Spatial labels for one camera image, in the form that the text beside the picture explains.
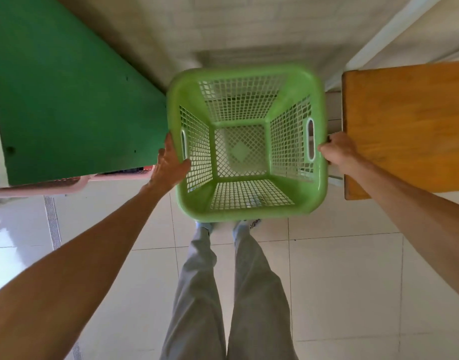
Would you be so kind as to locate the green painted table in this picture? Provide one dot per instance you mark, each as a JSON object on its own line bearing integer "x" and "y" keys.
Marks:
{"x": 64, "y": 93}

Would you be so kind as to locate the person's left thumb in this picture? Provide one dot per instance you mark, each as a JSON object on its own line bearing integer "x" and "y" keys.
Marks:
{"x": 184, "y": 168}

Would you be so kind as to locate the light blue right shoe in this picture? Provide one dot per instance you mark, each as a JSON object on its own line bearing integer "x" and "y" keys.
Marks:
{"x": 247, "y": 223}

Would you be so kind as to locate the grey trousers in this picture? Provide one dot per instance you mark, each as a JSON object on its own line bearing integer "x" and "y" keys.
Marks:
{"x": 252, "y": 296}

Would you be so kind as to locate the pink plastic basket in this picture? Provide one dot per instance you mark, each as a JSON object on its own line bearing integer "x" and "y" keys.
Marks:
{"x": 53, "y": 184}

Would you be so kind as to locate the metal floor drain grate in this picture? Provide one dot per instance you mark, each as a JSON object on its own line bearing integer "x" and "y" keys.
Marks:
{"x": 52, "y": 221}

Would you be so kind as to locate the person's left hand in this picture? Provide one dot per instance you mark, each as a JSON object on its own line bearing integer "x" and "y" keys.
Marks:
{"x": 165, "y": 170}

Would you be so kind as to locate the green plastic laundry basket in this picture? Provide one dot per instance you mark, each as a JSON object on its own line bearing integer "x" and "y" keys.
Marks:
{"x": 248, "y": 208}

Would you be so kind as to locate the white metal frame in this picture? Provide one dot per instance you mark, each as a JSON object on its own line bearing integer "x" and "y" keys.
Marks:
{"x": 379, "y": 37}

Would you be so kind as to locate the light blue shoe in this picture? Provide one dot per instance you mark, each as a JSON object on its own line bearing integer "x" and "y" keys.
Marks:
{"x": 247, "y": 223}
{"x": 205, "y": 225}

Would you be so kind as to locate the person's right thumb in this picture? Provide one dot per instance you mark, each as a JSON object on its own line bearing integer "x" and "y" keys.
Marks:
{"x": 324, "y": 148}

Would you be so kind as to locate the person's right hand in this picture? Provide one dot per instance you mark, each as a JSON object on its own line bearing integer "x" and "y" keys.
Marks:
{"x": 340, "y": 149}

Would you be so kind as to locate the light blue left shoe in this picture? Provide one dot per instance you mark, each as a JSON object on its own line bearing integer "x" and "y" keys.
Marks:
{"x": 205, "y": 225}

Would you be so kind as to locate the brown wooden table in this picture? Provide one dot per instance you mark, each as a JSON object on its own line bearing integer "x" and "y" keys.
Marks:
{"x": 405, "y": 127}

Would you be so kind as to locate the person's right forearm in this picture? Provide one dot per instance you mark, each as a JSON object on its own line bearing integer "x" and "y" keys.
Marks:
{"x": 413, "y": 209}

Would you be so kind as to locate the person's left forearm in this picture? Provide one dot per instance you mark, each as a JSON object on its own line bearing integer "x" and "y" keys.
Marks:
{"x": 75, "y": 269}

